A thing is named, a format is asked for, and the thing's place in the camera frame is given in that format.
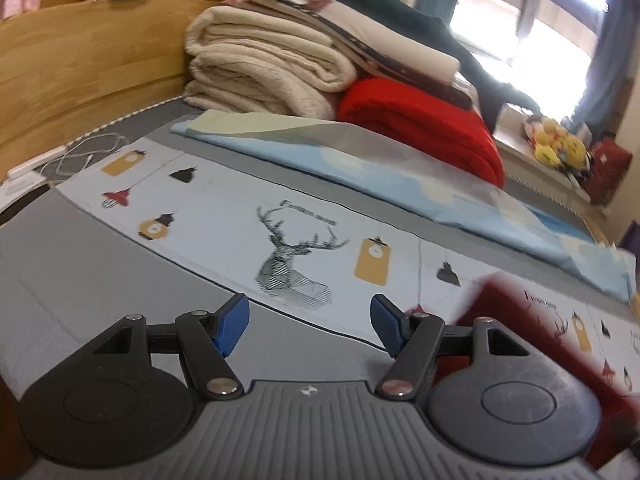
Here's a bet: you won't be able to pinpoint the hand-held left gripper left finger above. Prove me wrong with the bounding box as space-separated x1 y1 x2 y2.
92 293 250 401

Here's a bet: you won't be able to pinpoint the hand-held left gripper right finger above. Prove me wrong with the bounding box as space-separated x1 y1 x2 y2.
369 294 532 402

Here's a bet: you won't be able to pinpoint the red knitted sweater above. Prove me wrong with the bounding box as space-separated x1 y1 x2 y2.
450 274 640 472

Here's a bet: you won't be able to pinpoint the deer and lantern printed sheet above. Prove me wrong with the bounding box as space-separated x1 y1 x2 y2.
52 147 640 413

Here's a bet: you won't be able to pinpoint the light blue folded sheet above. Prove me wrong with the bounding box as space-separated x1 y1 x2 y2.
170 109 634 302

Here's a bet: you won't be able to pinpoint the red folded blanket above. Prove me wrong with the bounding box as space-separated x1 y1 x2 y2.
337 77 506 189

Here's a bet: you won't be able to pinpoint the white window sill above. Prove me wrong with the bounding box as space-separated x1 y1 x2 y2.
492 104 617 223

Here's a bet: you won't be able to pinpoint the yellow plush toys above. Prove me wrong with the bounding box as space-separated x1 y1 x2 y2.
522 115 589 169

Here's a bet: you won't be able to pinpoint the white and pink folded cloth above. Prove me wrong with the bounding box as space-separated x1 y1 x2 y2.
245 0 481 111

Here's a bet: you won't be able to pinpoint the white power strip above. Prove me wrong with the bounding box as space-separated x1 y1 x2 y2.
5 145 69 184

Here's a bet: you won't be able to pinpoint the purple object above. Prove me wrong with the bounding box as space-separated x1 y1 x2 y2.
619 209 640 252

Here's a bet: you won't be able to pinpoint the beige folded blanket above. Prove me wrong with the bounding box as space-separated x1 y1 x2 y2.
182 5 359 121

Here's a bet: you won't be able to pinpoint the red bag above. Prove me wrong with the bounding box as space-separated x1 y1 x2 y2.
582 137 634 206

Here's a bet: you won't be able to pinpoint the wooden headboard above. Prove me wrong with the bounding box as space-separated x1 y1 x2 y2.
0 0 263 182

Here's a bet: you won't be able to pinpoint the dark green garment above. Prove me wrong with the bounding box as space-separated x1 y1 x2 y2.
330 0 544 132

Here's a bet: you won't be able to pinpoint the window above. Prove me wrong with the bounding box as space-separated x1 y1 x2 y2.
449 0 612 117

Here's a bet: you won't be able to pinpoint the white cable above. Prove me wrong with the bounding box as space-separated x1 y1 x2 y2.
41 132 127 179

